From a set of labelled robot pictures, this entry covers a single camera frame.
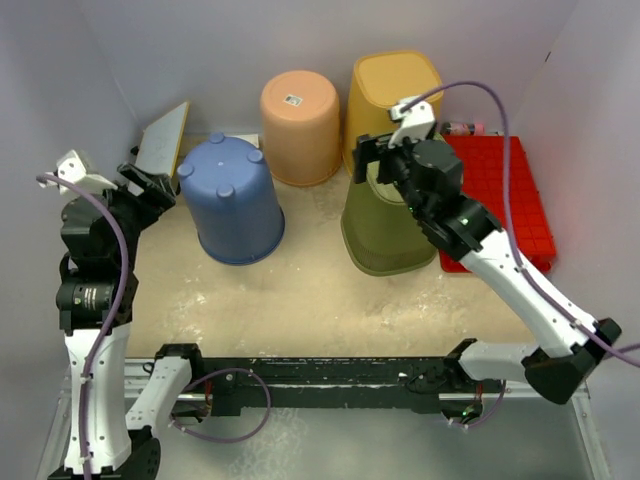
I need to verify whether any yellow mesh plastic basket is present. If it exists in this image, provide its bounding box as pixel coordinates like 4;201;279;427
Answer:
342;50;441;173

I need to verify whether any green mesh plastic basket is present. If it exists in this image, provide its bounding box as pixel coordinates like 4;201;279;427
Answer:
341;162;437;276

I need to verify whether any orange round plastic bucket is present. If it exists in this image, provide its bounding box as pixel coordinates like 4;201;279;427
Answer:
260;70;341;187

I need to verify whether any red plastic tray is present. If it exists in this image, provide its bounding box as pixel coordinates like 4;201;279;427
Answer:
439;133;558;274

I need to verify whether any blue round plastic bucket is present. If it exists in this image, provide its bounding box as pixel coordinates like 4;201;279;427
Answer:
176;132;285;265

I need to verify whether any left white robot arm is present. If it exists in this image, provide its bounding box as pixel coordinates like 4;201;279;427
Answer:
38;151;206;479

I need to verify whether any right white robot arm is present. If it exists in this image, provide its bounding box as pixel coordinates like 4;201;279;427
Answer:
353;135;621;405

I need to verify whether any white yellow-edged board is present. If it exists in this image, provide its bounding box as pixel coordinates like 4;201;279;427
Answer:
135;101;190;176

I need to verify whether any small pink capped bottle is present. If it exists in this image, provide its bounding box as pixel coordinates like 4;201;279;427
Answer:
440;122;485;136

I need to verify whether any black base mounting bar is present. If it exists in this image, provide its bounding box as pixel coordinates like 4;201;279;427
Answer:
154;342;503;418

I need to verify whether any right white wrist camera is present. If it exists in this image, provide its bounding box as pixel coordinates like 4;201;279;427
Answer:
388;100;436;148

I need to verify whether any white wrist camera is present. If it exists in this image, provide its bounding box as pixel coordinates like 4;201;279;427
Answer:
388;100;436;148
46;149;118;194

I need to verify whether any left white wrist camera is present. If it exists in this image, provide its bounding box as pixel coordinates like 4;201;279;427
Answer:
46;149;118;194

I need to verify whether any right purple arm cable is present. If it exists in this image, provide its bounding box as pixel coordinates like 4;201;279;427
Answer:
399;80;640;368

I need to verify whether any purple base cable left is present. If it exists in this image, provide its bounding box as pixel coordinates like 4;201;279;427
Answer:
167;367;272;443

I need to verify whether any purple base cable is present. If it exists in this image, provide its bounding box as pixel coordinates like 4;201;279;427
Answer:
447;379;507;431
167;367;272;443

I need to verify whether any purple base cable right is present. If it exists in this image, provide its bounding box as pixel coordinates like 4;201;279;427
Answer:
447;379;507;431

